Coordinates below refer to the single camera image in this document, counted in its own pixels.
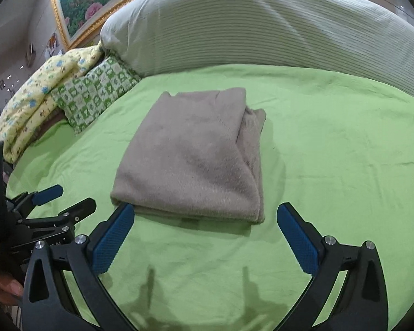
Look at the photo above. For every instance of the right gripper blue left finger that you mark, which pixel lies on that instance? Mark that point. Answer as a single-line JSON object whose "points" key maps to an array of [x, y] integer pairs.
{"points": [[47, 303]]}

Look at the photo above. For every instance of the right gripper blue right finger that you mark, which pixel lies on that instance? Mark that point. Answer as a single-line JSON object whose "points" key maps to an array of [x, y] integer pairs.
{"points": [[362, 302]]}

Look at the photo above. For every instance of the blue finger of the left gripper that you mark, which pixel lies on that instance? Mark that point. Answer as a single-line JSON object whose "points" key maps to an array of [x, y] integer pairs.
{"points": [[78, 211], [43, 197]]}

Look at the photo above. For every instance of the beige knit sweater brown cuffs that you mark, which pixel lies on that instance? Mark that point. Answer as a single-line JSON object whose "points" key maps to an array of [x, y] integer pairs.
{"points": [[197, 155]]}

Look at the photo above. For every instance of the person's left hand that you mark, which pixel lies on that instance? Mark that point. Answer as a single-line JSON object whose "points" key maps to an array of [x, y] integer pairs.
{"points": [[11, 290]]}

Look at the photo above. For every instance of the yellow floral quilt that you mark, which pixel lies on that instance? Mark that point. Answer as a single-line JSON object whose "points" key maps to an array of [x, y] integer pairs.
{"points": [[32, 104]]}

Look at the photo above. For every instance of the green white patterned pillow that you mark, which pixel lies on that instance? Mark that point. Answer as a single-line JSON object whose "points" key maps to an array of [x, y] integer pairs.
{"points": [[84, 99]]}

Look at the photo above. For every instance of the large striped white pillow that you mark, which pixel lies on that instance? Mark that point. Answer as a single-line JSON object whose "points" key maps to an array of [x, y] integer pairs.
{"points": [[356, 37]]}

